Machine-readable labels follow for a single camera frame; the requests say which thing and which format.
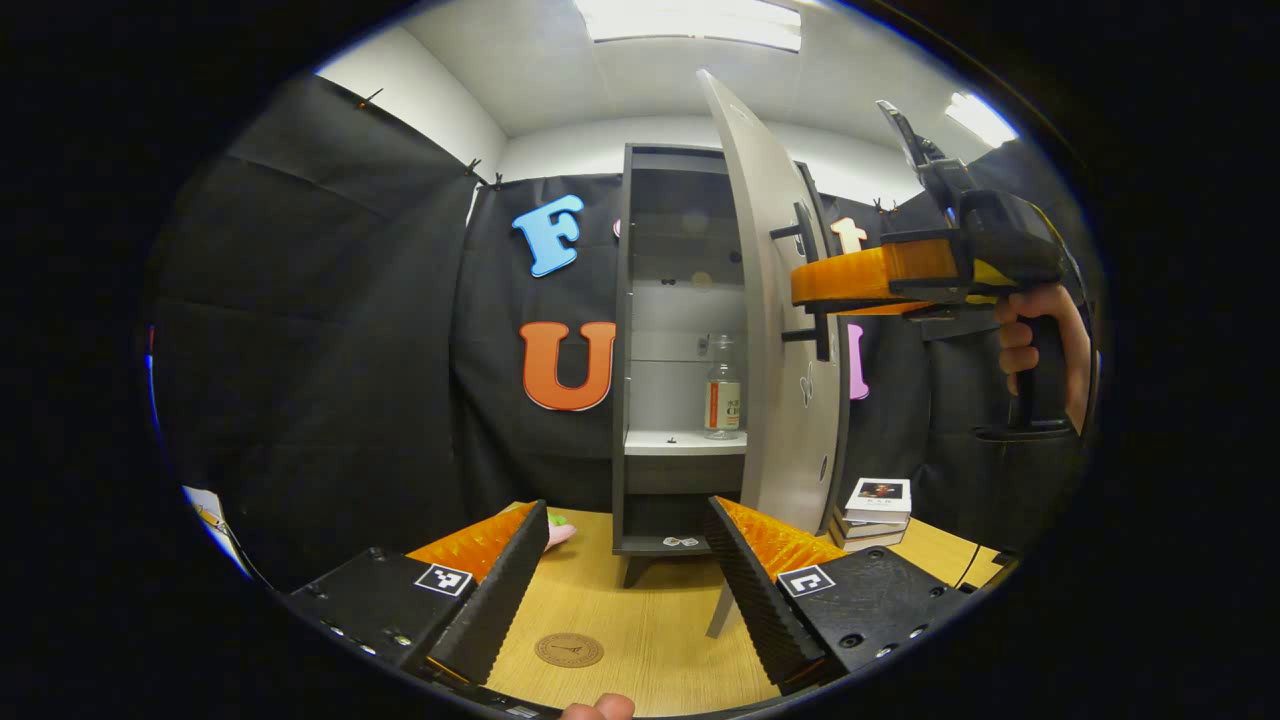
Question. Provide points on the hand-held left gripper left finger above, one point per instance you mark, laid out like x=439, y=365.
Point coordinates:
x=500, y=600

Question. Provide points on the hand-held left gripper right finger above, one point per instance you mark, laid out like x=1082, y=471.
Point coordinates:
x=765, y=600

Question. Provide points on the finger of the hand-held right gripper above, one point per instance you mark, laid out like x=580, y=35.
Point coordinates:
x=850, y=278

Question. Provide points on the round brown coaster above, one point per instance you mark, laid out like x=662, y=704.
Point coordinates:
x=569, y=650

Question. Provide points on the grey cabinet door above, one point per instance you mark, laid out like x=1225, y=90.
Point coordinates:
x=775, y=420

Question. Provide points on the clear glass bottle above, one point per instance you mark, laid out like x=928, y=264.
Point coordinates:
x=722, y=400

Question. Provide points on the dark grey cabinet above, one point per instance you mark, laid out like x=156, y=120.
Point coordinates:
x=670, y=475

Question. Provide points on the white cabinet shelf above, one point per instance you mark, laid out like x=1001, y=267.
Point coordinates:
x=680, y=442

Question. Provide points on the pink soft toy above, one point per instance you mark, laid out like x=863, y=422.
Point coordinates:
x=560, y=534

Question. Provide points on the white-edged book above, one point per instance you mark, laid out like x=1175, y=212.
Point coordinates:
x=868, y=528
x=862, y=543

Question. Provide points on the ceiling light panel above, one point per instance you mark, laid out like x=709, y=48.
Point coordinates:
x=690, y=25
x=982, y=118

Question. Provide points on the white photo-cover book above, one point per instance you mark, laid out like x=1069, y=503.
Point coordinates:
x=878, y=495

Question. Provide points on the white printed box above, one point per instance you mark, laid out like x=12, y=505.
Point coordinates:
x=212, y=525

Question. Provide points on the black backdrop cloth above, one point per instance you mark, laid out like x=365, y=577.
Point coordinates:
x=330, y=350

